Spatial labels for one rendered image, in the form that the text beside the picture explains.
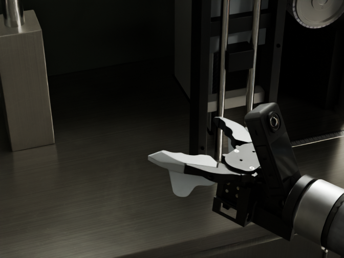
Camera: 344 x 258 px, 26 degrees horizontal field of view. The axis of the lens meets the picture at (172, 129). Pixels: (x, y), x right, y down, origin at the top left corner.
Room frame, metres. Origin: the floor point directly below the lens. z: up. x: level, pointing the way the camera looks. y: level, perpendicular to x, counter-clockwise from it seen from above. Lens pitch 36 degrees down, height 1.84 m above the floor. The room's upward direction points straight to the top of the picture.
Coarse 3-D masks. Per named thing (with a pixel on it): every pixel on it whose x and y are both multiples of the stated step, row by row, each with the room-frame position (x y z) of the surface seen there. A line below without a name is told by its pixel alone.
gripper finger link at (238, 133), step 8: (216, 120) 0.87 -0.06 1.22; (224, 120) 0.86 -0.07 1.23; (224, 128) 0.85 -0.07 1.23; (232, 128) 0.84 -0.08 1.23; (240, 128) 0.84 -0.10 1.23; (232, 136) 0.82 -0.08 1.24; (240, 136) 0.82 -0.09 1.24; (248, 136) 0.82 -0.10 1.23; (232, 144) 0.81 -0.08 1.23; (240, 144) 0.81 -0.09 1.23
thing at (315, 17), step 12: (300, 0) 1.34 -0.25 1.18; (312, 0) 1.35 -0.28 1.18; (324, 0) 1.36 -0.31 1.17; (336, 0) 1.37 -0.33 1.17; (300, 12) 1.34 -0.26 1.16; (312, 12) 1.36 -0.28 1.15; (324, 12) 1.37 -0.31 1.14; (336, 12) 1.37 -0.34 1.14; (312, 24) 1.35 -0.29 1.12; (324, 24) 1.36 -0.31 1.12
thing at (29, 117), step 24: (0, 24) 1.27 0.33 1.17; (24, 24) 1.27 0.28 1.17; (0, 48) 1.22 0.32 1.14; (24, 48) 1.23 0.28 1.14; (0, 72) 1.22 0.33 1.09; (24, 72) 1.23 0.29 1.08; (24, 96) 1.23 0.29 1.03; (48, 96) 1.24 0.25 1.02; (24, 120) 1.23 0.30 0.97; (48, 120) 1.24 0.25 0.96; (24, 144) 1.22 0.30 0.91; (48, 144) 1.24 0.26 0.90
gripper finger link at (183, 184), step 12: (156, 156) 0.76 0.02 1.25; (168, 156) 0.76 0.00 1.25; (180, 156) 0.76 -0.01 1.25; (192, 156) 0.76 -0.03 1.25; (204, 156) 0.76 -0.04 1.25; (168, 168) 0.75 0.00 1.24; (180, 168) 0.74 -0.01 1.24; (180, 180) 0.75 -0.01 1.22; (192, 180) 0.74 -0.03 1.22; (204, 180) 0.74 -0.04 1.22; (180, 192) 0.74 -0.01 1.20
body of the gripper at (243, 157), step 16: (224, 160) 0.76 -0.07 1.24; (240, 160) 0.75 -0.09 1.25; (256, 160) 0.75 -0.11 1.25; (256, 176) 0.72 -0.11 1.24; (304, 176) 0.72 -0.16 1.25; (224, 192) 0.75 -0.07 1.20; (240, 192) 0.72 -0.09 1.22; (256, 192) 0.73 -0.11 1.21; (240, 208) 0.72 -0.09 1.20; (256, 208) 0.72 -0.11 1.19; (272, 208) 0.71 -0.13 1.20; (288, 208) 0.68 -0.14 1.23; (240, 224) 0.71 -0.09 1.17; (256, 224) 0.72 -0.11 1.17; (272, 224) 0.70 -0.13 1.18; (288, 224) 0.68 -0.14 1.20; (288, 240) 0.69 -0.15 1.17
